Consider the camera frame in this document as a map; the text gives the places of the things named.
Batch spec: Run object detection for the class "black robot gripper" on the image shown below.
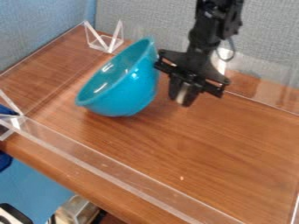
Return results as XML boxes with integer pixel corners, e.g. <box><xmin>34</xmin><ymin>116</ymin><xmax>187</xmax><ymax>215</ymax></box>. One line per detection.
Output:
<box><xmin>154</xmin><ymin>49</ymin><xmax>230</xmax><ymax>107</ymax></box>

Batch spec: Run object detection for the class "blue plastic bowl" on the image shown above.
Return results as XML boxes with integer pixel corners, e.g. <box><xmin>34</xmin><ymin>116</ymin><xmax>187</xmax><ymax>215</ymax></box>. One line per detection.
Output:
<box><xmin>75</xmin><ymin>38</ymin><xmax>159</xmax><ymax>116</ymax></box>

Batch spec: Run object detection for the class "brown and white plush mushroom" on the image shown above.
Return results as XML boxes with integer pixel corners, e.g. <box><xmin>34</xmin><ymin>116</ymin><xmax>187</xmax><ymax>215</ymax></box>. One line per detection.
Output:
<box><xmin>175</xmin><ymin>82</ymin><xmax>191</xmax><ymax>104</ymax></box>

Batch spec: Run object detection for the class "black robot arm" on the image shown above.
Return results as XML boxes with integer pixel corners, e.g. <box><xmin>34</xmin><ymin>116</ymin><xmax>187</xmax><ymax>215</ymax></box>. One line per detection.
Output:
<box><xmin>154</xmin><ymin>0</ymin><xmax>245</xmax><ymax>107</ymax></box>

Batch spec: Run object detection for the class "clear acrylic front barrier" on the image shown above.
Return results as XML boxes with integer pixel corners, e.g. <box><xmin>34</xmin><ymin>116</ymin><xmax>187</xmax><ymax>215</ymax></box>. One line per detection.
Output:
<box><xmin>0</xmin><ymin>90</ymin><xmax>245</xmax><ymax>224</ymax></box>

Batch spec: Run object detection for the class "grey metal table leg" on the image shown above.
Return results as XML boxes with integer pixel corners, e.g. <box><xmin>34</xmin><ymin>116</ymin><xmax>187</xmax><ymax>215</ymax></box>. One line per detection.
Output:
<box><xmin>47</xmin><ymin>195</ymin><xmax>99</xmax><ymax>224</ymax></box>

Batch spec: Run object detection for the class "blue cloth at left edge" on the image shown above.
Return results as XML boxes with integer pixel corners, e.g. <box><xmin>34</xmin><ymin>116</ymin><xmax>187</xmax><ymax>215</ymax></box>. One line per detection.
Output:
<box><xmin>0</xmin><ymin>104</ymin><xmax>19</xmax><ymax>172</ymax></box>

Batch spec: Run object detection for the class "black object bottom left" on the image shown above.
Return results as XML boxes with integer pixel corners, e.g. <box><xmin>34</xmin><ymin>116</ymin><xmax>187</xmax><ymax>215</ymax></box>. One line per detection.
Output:
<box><xmin>0</xmin><ymin>203</ymin><xmax>34</xmax><ymax>224</ymax></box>

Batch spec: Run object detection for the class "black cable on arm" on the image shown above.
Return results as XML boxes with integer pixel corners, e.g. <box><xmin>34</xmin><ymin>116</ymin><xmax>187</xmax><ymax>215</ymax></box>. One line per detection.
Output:
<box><xmin>215</xmin><ymin>36</ymin><xmax>238</xmax><ymax>63</ymax></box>

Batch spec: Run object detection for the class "clear acrylic corner bracket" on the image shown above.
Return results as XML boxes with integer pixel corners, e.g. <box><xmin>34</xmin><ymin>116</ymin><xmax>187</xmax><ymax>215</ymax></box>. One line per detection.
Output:
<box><xmin>83</xmin><ymin>20</ymin><xmax>125</xmax><ymax>53</ymax></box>

